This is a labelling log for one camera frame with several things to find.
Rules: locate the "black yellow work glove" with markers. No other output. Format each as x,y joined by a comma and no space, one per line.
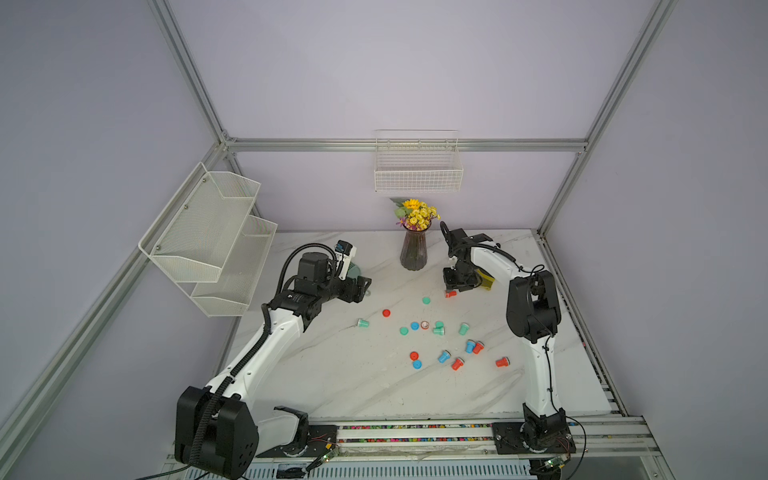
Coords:
484,280

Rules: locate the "upper white mesh shelf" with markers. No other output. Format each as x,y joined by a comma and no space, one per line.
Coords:
194,236

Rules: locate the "white mesh shelf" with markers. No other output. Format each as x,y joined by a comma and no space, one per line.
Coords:
194,236
232,294

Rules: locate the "white wire wall basket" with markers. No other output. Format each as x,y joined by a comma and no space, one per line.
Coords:
417,161

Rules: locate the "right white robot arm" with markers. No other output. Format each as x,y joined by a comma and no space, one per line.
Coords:
532,314

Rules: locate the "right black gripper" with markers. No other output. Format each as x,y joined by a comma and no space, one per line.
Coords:
451,284

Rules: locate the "dark glass vase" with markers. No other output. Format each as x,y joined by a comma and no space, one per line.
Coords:
414,255

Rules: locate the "lower white mesh shelf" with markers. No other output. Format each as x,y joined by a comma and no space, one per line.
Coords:
232,294

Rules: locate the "green dustpan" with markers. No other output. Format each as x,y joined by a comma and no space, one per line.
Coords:
354,271

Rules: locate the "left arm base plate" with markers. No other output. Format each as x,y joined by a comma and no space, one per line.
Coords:
309,442

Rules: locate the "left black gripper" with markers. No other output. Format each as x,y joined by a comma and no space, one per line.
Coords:
349,295

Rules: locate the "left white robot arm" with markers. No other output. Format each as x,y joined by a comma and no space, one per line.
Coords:
218,427

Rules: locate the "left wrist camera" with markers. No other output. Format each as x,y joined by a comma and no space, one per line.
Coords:
344,252

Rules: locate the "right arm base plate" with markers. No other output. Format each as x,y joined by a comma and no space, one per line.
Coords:
530,438

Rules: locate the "yellow flower bouquet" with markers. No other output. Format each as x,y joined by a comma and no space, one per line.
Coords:
415,215

